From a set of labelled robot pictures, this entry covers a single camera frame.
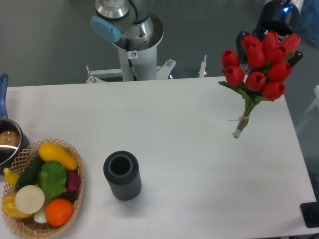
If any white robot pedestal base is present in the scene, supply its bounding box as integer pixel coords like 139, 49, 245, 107
85, 46, 208, 84

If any red tulip bouquet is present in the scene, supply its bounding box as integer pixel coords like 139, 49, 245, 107
219, 31, 301, 138

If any orange fruit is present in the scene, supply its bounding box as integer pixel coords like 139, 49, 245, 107
45, 198, 73, 227

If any yellow bell pepper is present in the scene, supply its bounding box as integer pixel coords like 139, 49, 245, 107
1, 193, 32, 219

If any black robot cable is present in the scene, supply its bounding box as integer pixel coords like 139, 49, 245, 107
125, 38, 138, 81

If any dark grey ribbed vase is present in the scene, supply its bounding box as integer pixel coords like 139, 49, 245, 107
103, 151, 142, 201

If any yellow squash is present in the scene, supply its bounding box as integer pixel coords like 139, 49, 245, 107
38, 142, 78, 171

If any blue plastic bag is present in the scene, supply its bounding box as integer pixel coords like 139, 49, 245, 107
298, 0, 319, 48

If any white frame at right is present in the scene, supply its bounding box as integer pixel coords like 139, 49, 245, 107
295, 85, 319, 134

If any blue handled saucepan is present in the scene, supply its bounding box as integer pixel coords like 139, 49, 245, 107
0, 73, 29, 175

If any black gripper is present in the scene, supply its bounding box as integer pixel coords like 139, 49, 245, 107
236, 0, 303, 67

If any white round onion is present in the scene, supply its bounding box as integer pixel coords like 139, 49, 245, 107
14, 185, 45, 214

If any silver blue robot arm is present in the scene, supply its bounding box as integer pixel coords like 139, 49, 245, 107
90, 0, 304, 43

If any green lettuce leaf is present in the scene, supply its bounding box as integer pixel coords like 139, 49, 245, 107
38, 161, 66, 206

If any green cucumber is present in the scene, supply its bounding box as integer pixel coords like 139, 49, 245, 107
15, 155, 45, 191

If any black device at table edge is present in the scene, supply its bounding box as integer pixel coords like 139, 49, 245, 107
300, 202, 319, 228

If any woven wicker basket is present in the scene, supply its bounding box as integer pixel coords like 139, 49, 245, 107
3, 139, 84, 239

